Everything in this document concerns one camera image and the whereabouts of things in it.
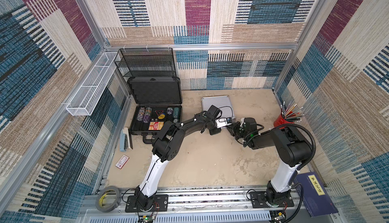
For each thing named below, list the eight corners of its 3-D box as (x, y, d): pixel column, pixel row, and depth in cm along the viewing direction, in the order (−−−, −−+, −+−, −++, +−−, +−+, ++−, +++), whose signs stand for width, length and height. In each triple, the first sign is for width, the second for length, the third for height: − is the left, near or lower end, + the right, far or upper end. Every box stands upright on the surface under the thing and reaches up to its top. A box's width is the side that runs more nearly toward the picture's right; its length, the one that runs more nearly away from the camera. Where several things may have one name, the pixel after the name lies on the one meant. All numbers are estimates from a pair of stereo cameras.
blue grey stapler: (122, 152, 92) (119, 150, 89) (121, 132, 101) (119, 128, 98) (132, 149, 93) (129, 147, 90) (130, 129, 102) (128, 126, 99)
